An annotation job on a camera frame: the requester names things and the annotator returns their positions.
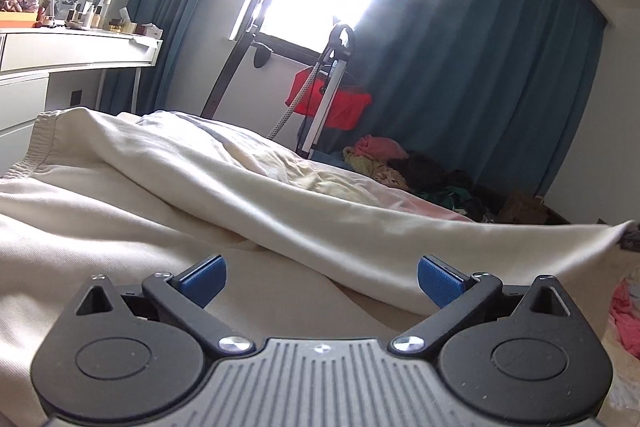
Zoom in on pile of mixed clothes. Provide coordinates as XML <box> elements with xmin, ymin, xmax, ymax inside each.
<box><xmin>341</xmin><ymin>134</ymin><xmax>502</xmax><ymax>224</ymax></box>

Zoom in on black floor stand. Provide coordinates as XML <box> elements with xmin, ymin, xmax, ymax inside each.
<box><xmin>200</xmin><ymin>0</ymin><xmax>277</xmax><ymax>118</ymax></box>

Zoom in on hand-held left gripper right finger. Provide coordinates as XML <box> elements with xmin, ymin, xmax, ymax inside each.
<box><xmin>391</xmin><ymin>255</ymin><xmax>575</xmax><ymax>355</ymax></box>

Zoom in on row of cosmetic bottles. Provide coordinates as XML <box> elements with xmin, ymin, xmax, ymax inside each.
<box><xmin>34</xmin><ymin>0</ymin><xmax>114</xmax><ymax>30</ymax></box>

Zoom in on cream sweatpants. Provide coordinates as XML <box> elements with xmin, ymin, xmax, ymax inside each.
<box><xmin>0</xmin><ymin>107</ymin><xmax>637</xmax><ymax>427</ymax></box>

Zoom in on pink fleece garment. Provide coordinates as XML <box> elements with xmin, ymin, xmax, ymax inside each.
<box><xmin>610</xmin><ymin>281</ymin><xmax>640</xmax><ymax>344</ymax></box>

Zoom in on brown paper bag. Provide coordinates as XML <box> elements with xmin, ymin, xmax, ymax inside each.
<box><xmin>500</xmin><ymin>189</ymin><xmax>552</xmax><ymax>226</ymax></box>

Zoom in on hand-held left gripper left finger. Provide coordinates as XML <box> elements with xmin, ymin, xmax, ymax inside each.
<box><xmin>75</xmin><ymin>254</ymin><xmax>257</xmax><ymax>356</ymax></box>

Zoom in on garment steamer stand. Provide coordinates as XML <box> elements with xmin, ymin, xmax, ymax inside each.
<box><xmin>266</xmin><ymin>23</ymin><xmax>357</xmax><ymax>158</ymax></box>

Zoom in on dark bench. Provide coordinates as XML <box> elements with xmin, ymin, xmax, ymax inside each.
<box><xmin>544</xmin><ymin>206</ymin><xmax>572</xmax><ymax>226</ymax></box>

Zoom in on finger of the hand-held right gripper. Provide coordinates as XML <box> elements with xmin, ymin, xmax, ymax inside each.
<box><xmin>621</xmin><ymin>221</ymin><xmax>640</xmax><ymax>253</ymax></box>

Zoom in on pastel bed sheet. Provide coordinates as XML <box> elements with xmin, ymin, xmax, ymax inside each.
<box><xmin>137</xmin><ymin>109</ymin><xmax>640</xmax><ymax>427</ymax></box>

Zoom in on white dressing table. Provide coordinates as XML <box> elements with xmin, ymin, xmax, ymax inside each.
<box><xmin>0</xmin><ymin>29</ymin><xmax>166</xmax><ymax>178</ymax></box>

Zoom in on red hanging garment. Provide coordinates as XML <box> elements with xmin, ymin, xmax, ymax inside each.
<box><xmin>286</xmin><ymin>67</ymin><xmax>374</xmax><ymax>130</ymax></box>

